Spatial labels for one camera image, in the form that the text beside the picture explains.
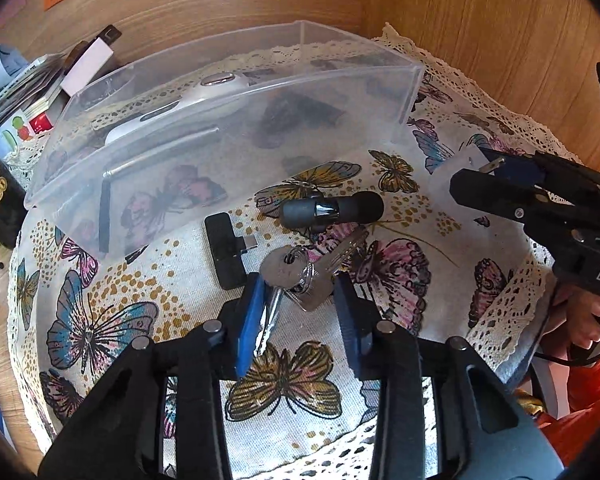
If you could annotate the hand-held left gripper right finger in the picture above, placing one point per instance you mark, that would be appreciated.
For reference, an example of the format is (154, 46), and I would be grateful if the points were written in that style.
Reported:
(351, 332)

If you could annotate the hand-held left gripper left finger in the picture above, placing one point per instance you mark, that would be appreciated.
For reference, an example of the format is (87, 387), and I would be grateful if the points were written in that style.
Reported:
(246, 325)

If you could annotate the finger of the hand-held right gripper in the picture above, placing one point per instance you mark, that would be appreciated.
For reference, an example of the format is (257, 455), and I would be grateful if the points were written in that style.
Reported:
(485, 192)
(517, 170)

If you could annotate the white plug adapter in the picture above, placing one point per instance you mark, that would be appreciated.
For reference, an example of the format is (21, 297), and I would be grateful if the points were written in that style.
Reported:
(457, 175)

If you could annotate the silver round-head key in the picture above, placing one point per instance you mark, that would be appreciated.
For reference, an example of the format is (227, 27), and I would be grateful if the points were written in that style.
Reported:
(280, 270)

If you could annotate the clear plastic container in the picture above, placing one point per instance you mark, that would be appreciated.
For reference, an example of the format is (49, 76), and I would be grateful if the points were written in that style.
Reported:
(220, 125)

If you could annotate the person's right hand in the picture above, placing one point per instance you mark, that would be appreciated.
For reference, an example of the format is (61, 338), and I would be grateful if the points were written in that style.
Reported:
(582, 320)

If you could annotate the black plug-in receiver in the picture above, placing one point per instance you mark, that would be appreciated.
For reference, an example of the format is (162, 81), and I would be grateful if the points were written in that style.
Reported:
(225, 250)

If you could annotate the butterfly print tablecloth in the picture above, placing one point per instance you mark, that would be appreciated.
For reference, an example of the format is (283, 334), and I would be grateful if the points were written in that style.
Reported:
(145, 270)

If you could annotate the orange sleeve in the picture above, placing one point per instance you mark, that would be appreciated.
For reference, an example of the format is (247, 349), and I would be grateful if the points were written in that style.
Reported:
(587, 400)

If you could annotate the black clip object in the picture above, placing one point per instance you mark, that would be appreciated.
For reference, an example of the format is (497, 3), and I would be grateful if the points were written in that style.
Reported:
(297, 117)

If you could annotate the white handheld device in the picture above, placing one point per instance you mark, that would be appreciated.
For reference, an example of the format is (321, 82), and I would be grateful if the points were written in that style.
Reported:
(180, 107)

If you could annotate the white and black box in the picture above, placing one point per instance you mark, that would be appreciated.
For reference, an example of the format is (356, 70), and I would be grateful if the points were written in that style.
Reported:
(87, 65)

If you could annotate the stack of booklets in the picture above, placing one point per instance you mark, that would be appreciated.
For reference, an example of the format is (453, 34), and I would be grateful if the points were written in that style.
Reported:
(25, 90)

